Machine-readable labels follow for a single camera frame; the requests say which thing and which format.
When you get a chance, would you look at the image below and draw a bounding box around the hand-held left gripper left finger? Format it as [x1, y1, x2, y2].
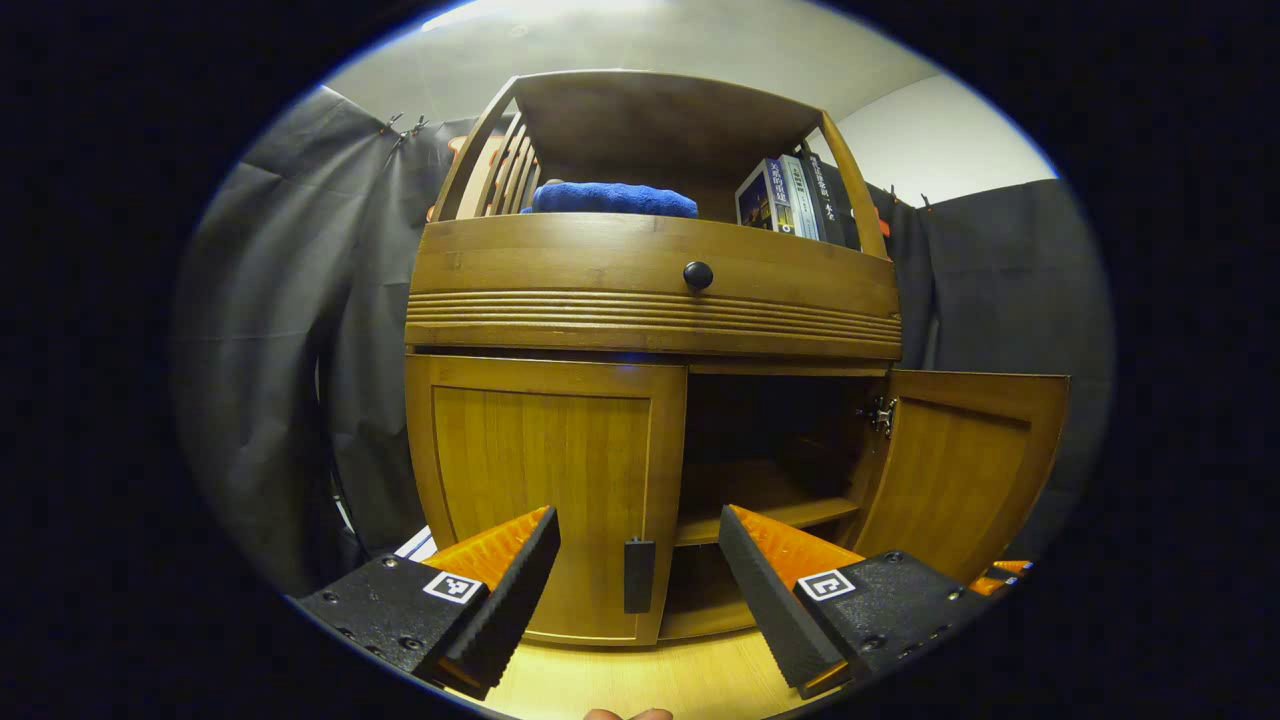
[290, 505, 561, 701]

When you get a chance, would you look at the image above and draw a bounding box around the wooden double-door shoe cabinet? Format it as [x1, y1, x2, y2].
[403, 68, 906, 649]

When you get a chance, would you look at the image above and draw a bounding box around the black book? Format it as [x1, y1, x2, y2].
[800, 150, 863, 251]

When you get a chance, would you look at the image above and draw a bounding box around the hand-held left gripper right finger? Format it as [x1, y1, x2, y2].
[718, 505, 986, 701]

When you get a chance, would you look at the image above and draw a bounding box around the wooden drawer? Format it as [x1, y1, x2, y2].
[405, 212, 903, 331]

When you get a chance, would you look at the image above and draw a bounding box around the grey book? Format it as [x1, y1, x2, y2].
[780, 153, 823, 241]

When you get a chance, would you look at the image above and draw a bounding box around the wooden inner shelf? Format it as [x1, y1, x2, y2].
[675, 460, 861, 546]

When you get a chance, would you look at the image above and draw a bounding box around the white book with dark cover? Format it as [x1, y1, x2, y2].
[735, 158, 796, 236]

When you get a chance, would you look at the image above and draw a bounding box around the blue folded towel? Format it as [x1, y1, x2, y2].
[520, 180, 699, 219]

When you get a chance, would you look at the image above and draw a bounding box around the white cable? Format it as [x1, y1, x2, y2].
[315, 350, 357, 541]

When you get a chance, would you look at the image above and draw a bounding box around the black backdrop cloth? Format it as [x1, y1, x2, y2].
[175, 85, 1116, 596]

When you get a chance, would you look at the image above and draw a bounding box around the wooden cabinet door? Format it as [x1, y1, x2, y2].
[405, 355, 689, 648]
[850, 368, 1071, 586]

